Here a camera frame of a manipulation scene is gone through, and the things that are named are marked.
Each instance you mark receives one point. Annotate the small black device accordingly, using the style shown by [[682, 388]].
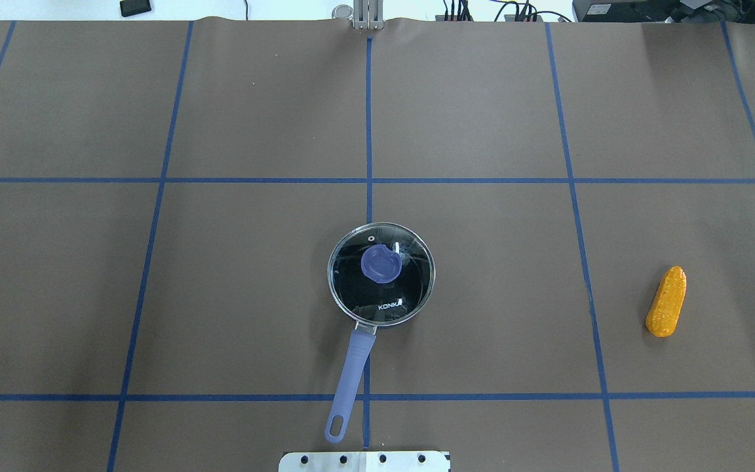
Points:
[[131, 8]]

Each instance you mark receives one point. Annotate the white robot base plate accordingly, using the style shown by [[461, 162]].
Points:
[[427, 460]]

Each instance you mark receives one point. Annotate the glass pot lid blue knob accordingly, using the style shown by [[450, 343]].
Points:
[[381, 274]]

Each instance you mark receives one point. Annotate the aluminium frame post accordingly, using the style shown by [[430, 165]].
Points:
[[368, 15]]

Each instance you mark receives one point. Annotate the dark pot with blue handle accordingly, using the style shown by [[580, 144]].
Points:
[[361, 343]]

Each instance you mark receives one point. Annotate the yellow toy corn cob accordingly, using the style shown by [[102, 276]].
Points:
[[663, 316]]

